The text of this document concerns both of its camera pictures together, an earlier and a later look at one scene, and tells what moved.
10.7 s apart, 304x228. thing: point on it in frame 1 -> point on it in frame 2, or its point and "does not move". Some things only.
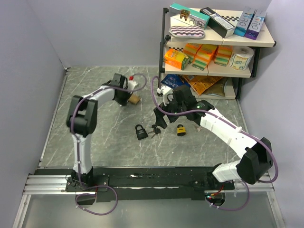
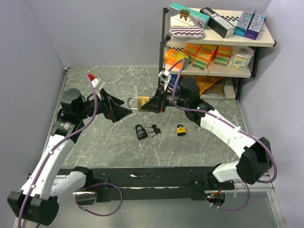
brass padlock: x=135 y=99 -> x=141 y=99
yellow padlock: x=181 y=131 does not move
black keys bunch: x=156 y=130 does not move
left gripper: x=122 y=103 -> x=115 y=111
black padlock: x=141 y=134 does not move
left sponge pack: x=191 y=49 does not move
